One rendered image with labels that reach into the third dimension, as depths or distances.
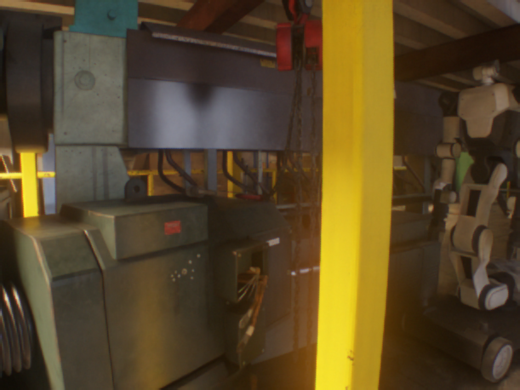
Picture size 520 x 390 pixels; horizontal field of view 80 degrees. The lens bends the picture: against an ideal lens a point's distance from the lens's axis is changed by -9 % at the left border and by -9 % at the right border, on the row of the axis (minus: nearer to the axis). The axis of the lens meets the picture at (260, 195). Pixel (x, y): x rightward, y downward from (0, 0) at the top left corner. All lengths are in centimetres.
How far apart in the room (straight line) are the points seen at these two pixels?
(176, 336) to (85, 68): 102
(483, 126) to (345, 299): 142
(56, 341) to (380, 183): 65
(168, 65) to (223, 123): 33
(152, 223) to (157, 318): 21
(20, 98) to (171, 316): 87
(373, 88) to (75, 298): 65
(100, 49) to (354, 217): 116
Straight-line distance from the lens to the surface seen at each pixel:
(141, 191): 97
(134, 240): 72
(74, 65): 144
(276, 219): 108
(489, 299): 204
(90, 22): 151
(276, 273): 108
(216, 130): 148
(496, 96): 189
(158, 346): 84
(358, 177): 60
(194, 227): 81
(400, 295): 242
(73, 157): 140
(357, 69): 62
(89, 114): 141
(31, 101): 131
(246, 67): 162
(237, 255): 81
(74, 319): 71
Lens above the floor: 98
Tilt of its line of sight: 6 degrees down
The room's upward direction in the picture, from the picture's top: straight up
